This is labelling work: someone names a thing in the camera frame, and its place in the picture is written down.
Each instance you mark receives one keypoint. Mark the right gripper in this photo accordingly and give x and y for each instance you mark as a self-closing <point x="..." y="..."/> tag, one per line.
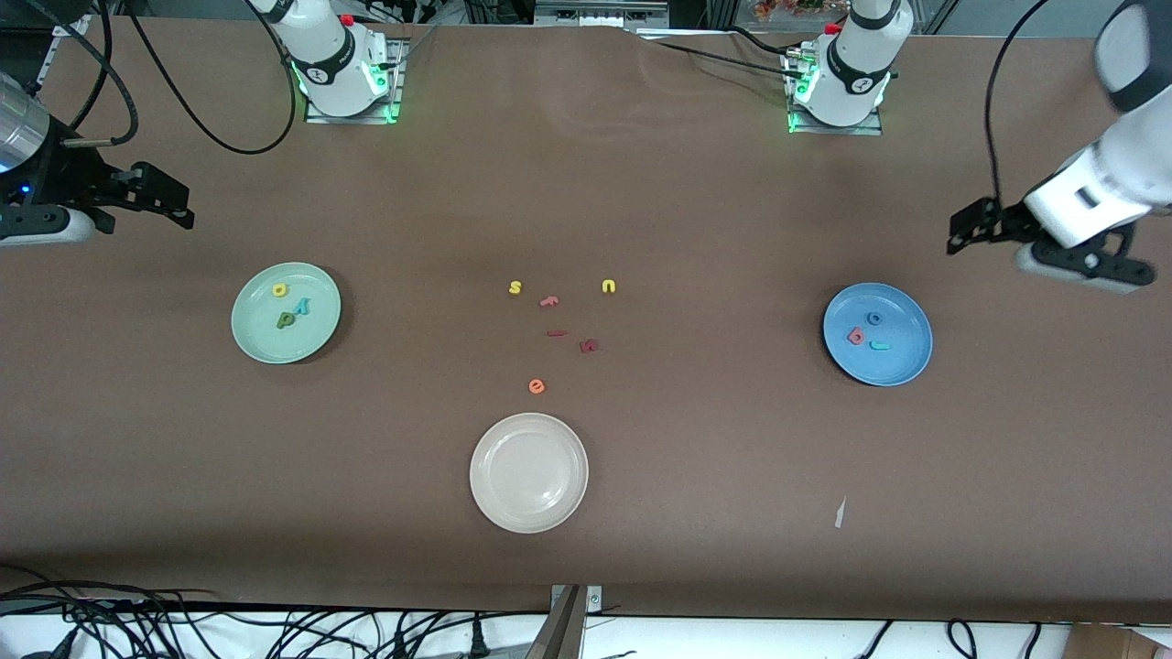
<point x="66" y="177"/>

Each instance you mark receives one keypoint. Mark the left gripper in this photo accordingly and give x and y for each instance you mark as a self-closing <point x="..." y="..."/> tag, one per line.
<point x="1010" y="222"/>

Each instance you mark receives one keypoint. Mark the green foam letter p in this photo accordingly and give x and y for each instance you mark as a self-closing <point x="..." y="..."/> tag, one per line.
<point x="286" y="320"/>

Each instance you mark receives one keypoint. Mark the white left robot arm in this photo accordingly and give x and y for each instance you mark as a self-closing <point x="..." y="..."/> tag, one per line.
<point x="856" y="73"/>

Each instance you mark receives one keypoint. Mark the blue round plate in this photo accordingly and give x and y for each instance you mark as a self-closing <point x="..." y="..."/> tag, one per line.
<point x="902" y="361"/>

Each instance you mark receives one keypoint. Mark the pale green round plate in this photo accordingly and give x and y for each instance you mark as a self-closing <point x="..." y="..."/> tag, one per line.
<point x="261" y="339"/>

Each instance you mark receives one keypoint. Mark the orange artificial flowers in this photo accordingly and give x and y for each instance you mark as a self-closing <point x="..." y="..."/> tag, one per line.
<point x="797" y="7"/>

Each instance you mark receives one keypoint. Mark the white paper scrap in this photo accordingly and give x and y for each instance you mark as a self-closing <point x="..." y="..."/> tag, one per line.
<point x="840" y="514"/>

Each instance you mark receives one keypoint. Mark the brown cardboard box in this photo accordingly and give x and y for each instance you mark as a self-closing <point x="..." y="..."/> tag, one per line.
<point x="1117" y="643"/>

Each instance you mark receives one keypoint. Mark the cream white round plate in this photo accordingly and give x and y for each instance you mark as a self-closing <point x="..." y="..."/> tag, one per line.
<point x="528" y="473"/>

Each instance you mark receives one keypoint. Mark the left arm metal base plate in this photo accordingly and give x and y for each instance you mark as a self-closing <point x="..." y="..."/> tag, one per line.
<point x="870" y="128"/>

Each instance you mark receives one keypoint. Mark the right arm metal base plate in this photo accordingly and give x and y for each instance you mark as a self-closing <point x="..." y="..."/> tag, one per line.
<point x="352" y="117"/>

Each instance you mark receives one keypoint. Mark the grey metal frame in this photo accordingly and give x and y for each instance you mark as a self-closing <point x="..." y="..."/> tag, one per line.
<point x="600" y="11"/>

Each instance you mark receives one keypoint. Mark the grey metal table bracket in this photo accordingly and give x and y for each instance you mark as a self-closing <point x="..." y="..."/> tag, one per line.
<point x="593" y="599"/>

